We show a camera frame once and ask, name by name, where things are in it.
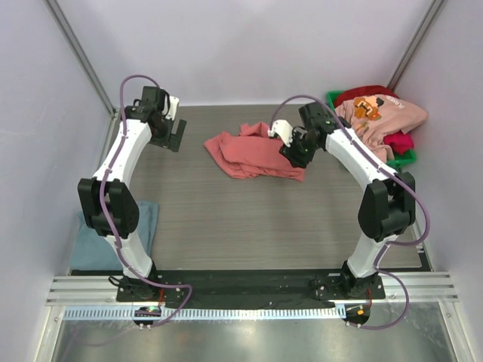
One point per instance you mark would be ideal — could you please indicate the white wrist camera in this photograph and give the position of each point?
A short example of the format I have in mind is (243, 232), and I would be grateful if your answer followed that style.
(283, 130)
(171, 107)

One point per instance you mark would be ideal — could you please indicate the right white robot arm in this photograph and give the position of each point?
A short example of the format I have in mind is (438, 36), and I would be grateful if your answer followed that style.
(387, 207)

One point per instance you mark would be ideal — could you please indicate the green plastic bin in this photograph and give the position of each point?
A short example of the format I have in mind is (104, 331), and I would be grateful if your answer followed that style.
(400, 158)

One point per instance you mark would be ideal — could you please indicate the salmon pink t-shirt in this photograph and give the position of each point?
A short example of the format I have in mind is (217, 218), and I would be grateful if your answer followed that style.
(251, 153)

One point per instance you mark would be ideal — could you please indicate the aluminium corner post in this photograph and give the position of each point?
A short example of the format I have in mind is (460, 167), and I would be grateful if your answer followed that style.
(72, 40)
(428, 20)

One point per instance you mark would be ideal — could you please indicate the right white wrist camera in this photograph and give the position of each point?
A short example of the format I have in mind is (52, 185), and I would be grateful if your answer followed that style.
(283, 130)

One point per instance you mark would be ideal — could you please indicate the folded blue t-shirt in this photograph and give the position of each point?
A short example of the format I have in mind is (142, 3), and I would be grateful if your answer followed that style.
(92, 253)

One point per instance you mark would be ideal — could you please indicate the aluminium front rail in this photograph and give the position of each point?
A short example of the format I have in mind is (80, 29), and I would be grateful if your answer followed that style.
(422, 286)

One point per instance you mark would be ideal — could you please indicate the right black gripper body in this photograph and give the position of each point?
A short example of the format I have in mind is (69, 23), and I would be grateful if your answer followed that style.
(294, 154)

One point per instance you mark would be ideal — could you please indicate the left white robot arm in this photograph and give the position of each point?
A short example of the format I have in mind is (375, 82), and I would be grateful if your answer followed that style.
(108, 206)

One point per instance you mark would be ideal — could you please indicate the left aluminium corner post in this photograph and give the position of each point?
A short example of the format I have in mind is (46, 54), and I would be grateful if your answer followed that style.
(72, 40)

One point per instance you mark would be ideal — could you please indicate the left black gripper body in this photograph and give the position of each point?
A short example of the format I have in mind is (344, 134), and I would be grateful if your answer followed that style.
(161, 136)

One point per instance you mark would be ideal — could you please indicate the right aluminium corner post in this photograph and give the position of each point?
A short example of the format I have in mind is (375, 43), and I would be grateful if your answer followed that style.
(428, 20)

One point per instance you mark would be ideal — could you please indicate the slotted cable duct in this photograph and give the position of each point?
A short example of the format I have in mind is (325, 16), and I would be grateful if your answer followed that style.
(150, 313)

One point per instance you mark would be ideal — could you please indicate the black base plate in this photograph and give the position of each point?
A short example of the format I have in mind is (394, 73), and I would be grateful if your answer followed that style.
(249, 289)

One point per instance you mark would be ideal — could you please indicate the red t-shirt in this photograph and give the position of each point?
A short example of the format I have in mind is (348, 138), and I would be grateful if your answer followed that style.
(367, 91)

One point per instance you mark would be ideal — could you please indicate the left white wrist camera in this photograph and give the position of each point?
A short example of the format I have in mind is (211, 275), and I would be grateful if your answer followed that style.
(171, 107)

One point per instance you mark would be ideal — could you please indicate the light pink printed t-shirt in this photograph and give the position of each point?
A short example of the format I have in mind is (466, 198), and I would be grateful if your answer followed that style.
(377, 116)

